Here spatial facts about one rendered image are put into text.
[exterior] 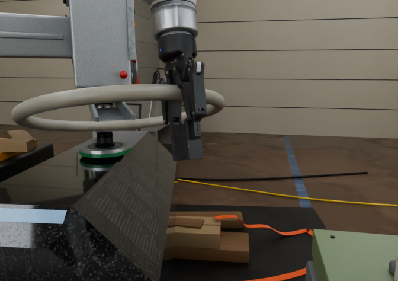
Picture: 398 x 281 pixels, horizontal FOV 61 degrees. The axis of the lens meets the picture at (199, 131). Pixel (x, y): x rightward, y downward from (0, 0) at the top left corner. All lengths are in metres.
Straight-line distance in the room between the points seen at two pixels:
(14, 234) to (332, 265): 0.79
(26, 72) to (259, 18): 4.75
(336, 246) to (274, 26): 5.69
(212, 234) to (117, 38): 1.31
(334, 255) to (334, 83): 5.73
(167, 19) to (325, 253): 0.52
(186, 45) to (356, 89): 5.88
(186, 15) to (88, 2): 0.80
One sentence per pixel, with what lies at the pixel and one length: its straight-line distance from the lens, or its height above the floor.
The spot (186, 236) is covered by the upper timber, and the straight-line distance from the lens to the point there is 2.20.
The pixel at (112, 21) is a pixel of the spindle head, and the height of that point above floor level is 1.37.
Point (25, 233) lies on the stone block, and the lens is 1.05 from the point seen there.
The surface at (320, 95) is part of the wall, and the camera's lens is 6.33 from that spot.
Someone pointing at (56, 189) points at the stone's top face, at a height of 0.82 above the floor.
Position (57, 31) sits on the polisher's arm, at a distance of 2.06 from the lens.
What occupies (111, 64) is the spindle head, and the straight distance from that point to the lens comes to 1.41.
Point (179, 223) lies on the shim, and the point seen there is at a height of 0.21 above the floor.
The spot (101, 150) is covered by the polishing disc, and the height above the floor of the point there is 0.86.
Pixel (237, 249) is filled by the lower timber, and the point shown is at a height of 0.10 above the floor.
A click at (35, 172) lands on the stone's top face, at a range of 1.39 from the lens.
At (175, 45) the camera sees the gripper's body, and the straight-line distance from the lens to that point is 0.64.
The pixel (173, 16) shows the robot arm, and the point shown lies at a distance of 0.65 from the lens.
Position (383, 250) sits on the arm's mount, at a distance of 0.76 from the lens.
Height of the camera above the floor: 1.20
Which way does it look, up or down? 11 degrees down
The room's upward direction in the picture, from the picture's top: straight up
